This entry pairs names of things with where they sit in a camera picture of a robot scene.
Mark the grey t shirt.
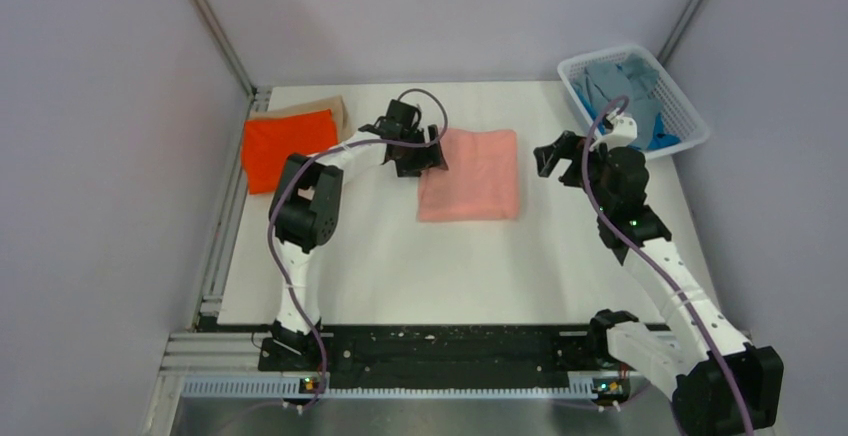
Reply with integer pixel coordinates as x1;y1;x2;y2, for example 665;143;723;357
572;54;663;116

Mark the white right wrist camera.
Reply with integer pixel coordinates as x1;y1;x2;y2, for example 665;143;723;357
590;113;638;151

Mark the pink t shirt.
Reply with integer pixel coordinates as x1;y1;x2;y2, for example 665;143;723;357
417;128;520;223

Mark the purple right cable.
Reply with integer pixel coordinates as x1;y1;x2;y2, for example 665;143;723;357
580;95;757;436

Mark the blue t shirt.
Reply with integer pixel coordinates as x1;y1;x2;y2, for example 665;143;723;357
575;88;680;151

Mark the aluminium frame post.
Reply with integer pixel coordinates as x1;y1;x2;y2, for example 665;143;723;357
656;0;706;65
189;0;256;97

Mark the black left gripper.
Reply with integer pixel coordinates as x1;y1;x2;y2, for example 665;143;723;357
395;125;447;178

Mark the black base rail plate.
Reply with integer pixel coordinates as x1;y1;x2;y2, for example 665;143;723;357
258;325;633;390

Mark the orange folded t shirt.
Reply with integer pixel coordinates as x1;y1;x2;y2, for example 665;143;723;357
241;109;339;195

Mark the left aluminium frame post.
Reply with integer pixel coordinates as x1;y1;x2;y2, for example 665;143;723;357
189;0;256;97

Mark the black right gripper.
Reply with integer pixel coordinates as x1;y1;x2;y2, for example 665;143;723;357
535;130;613;213

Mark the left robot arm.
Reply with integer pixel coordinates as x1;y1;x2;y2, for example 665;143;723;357
266;98;448;370

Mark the right aluminium frame post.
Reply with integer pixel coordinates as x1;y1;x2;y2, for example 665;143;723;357
656;0;706;65

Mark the white plastic basket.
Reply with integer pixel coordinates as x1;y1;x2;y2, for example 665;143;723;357
557;44;710;160

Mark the beige folded t shirt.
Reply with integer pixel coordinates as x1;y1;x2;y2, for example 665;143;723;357
248;95;355;141

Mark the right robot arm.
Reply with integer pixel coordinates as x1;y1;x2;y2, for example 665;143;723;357
533;131;784;435

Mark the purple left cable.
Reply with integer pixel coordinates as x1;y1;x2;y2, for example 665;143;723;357
266;88;449;414

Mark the purple cable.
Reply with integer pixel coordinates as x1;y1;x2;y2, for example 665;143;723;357
266;88;449;414
580;95;757;436

